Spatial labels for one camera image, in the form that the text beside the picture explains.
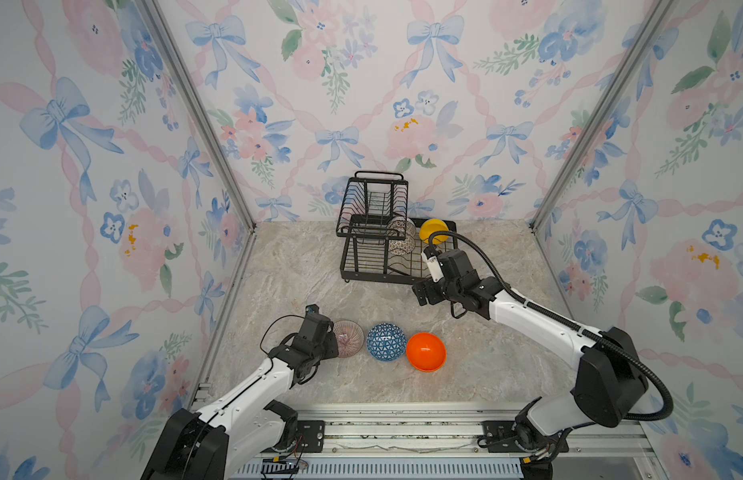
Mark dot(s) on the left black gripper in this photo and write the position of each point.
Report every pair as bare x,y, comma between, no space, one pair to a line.
332,344

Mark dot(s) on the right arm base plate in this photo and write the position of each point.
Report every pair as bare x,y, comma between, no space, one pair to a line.
505,436

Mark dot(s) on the black wire dish rack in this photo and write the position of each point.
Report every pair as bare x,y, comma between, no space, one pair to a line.
371,200

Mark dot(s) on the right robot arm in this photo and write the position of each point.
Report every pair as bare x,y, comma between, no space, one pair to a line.
607,383

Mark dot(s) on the orange dotted patterned bowl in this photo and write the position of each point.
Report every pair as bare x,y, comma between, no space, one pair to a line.
402,247

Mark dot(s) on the pink patterned bowl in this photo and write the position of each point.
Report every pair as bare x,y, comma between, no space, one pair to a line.
350,337

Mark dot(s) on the right aluminium corner post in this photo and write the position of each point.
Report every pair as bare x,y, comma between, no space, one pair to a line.
647,33

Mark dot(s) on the left aluminium corner post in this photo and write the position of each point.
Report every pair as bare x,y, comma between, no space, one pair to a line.
167,45

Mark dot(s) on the aluminium corner post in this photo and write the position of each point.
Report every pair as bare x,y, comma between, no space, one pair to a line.
167,45
647,33

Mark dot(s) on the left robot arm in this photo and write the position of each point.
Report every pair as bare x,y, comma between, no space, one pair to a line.
220,438

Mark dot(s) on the yellow bowl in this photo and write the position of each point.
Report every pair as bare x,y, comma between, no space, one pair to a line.
434,232

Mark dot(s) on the white red patterned bowl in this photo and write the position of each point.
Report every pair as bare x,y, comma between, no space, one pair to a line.
402,229

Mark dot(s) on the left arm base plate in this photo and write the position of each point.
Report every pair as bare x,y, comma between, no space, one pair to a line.
304,436

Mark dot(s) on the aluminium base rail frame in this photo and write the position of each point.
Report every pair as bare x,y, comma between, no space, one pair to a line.
439,441

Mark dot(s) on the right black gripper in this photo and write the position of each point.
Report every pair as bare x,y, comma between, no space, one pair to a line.
428,287

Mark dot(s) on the blue patterned bowl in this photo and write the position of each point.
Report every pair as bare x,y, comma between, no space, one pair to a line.
386,342

